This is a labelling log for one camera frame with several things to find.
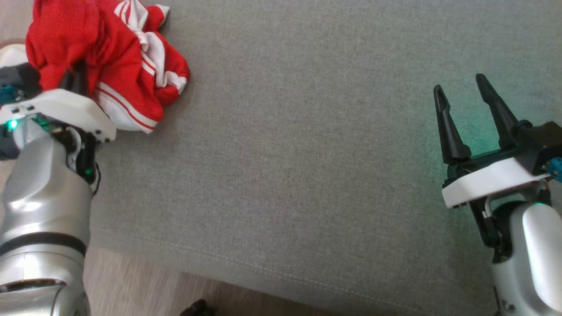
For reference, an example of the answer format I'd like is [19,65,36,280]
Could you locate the black left cable teal plug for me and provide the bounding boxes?
[0,85,19,105]

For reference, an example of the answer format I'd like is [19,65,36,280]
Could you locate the black cable teal plug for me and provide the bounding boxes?
[0,85,19,105]
[546,158,562,183]

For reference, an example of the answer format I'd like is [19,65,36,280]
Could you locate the black right cable teal plug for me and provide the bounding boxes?
[546,158,562,183]

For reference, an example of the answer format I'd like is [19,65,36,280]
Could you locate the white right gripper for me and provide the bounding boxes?
[434,74,550,209]

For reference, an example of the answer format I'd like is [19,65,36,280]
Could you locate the dark object on floor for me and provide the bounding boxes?
[180,298,216,316]

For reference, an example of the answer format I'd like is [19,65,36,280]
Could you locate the grey sofa seat cushion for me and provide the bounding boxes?
[79,0,562,316]

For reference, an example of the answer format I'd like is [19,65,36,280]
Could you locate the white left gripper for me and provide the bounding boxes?
[0,61,117,144]

